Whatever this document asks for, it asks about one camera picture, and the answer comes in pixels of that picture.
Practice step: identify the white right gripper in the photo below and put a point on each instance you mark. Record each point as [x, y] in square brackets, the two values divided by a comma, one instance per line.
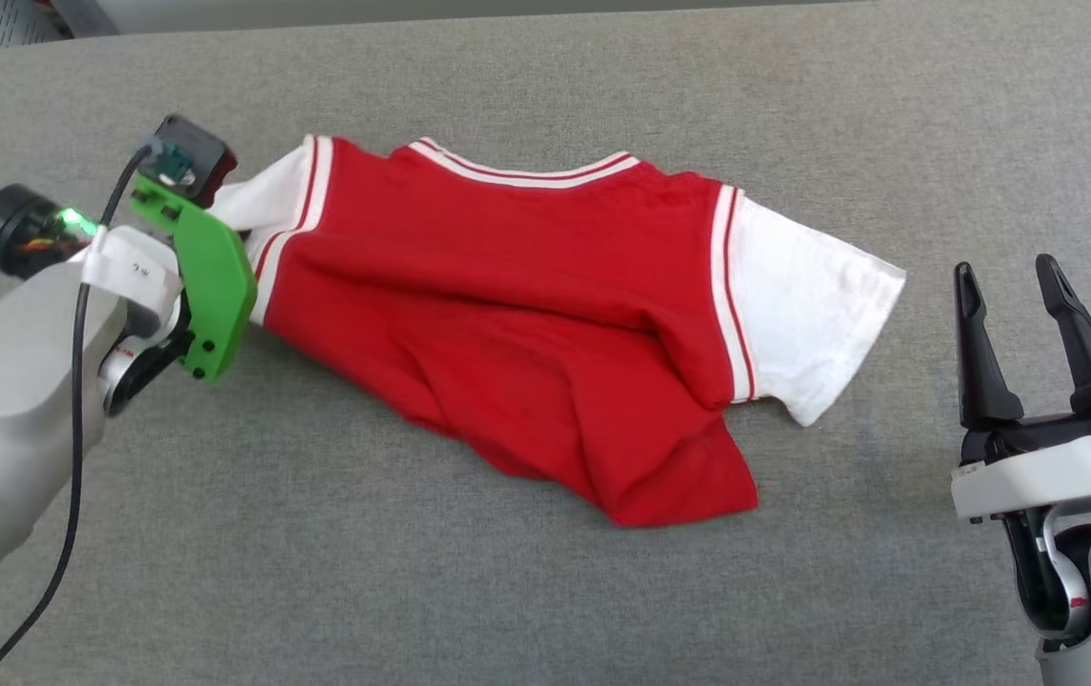
[1050, 476]

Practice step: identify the grey fabric sofa cushion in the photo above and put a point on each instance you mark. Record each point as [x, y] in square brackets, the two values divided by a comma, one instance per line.
[602, 591]

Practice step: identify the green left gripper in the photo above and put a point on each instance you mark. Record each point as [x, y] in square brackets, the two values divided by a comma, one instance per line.
[216, 286]

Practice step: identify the red and white shirt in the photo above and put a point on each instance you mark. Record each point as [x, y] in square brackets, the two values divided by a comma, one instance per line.
[526, 314]

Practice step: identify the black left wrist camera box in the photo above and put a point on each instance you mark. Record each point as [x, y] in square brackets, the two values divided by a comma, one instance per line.
[202, 152]

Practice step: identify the grey metal leg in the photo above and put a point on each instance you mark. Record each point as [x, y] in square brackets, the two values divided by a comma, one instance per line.
[83, 14]

